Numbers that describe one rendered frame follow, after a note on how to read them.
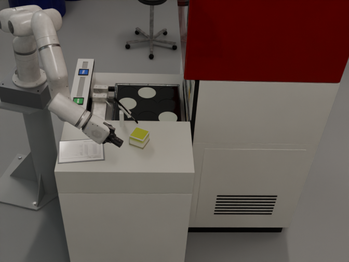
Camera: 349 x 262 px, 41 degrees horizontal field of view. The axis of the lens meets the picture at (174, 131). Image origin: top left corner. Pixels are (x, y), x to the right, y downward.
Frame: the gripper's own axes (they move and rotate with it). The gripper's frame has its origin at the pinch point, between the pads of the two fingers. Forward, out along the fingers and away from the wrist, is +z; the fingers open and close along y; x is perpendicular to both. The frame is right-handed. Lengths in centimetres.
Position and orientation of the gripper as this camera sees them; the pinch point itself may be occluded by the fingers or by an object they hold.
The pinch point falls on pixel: (117, 142)
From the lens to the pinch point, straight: 197.6
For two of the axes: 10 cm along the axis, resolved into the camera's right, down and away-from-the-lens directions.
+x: 2.3, -6.3, 7.4
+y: 5.3, -5.6, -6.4
